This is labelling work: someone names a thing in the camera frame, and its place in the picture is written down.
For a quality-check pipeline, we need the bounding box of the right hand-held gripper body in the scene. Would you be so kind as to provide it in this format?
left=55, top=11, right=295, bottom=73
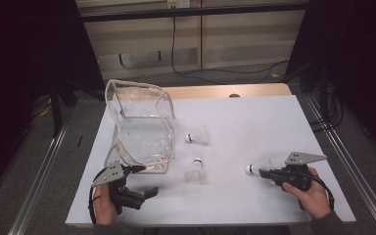
left=273, top=151, right=328, bottom=193

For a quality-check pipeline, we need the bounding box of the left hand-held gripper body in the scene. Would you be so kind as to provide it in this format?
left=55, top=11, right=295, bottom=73
left=91, top=161, right=146, bottom=214

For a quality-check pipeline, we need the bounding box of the white feather shuttlecock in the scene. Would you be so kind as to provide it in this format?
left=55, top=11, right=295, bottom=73
left=245, top=159, right=272, bottom=175
left=184, top=158, right=208, bottom=184
left=184, top=125, right=211, bottom=146

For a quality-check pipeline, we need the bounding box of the transparent bag with beige trim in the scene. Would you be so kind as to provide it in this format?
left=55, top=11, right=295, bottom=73
left=103, top=78, right=177, bottom=174

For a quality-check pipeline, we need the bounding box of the person's right hand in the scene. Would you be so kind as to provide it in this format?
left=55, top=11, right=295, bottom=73
left=282, top=166, right=332, bottom=221

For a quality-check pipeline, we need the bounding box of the person's left hand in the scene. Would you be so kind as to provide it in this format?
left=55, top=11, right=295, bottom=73
left=92, top=182, right=120, bottom=226

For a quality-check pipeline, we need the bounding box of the white table cover sheet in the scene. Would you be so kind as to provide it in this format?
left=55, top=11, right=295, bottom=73
left=65, top=94, right=356, bottom=227

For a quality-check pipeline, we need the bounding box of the black curtain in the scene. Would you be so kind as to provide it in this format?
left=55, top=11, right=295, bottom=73
left=285, top=0, right=376, bottom=161
left=0, top=0, right=106, bottom=197

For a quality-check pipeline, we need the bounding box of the black horizontal bar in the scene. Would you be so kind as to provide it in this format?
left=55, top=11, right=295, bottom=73
left=79, top=2, right=309, bottom=24

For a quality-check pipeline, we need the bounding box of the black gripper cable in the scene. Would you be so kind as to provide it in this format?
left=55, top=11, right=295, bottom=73
left=302, top=172, right=337, bottom=212
left=87, top=167, right=103, bottom=225

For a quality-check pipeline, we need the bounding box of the aluminium floor rail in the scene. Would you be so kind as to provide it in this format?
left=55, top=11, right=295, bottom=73
left=305, top=94, right=376, bottom=235
left=8, top=121, right=70, bottom=235

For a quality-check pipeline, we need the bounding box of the black cable bundle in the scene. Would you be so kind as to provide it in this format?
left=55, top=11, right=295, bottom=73
left=309, top=84, right=345, bottom=131

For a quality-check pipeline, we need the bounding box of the black stand post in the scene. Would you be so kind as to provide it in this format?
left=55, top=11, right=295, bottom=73
left=50, top=79, right=63, bottom=138

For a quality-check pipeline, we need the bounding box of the long black floor cable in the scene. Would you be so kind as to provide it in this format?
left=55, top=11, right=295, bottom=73
left=170, top=14, right=290, bottom=85

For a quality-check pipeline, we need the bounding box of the white wall outlet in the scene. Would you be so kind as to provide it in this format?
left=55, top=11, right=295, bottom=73
left=166, top=0, right=191, bottom=9

